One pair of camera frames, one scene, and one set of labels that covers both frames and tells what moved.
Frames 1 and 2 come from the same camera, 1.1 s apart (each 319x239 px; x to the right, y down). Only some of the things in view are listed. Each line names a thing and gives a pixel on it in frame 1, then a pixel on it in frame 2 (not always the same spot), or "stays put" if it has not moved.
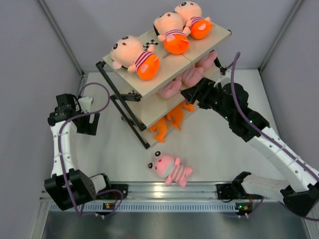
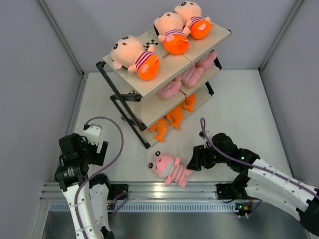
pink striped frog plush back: x=192 y=76 stays put
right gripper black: x=201 y=91 to x=200 y=159
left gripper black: x=89 y=128 to x=96 y=158
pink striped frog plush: x=170 y=88 stays put
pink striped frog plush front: x=168 y=167 stays put
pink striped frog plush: x=207 y=61 stays put
